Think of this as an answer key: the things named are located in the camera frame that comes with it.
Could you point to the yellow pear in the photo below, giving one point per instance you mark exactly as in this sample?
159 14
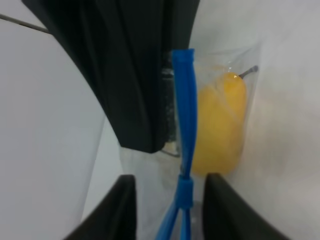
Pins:
221 115

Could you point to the clear plastic zip bag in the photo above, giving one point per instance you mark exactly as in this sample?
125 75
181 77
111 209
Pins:
156 174

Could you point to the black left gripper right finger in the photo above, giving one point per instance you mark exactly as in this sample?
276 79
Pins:
226 216

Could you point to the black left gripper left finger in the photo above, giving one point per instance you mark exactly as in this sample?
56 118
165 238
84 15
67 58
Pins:
115 218

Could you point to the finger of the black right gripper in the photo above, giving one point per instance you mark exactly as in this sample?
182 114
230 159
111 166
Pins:
123 50

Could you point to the blue zipper slider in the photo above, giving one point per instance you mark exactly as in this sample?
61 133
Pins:
184 192

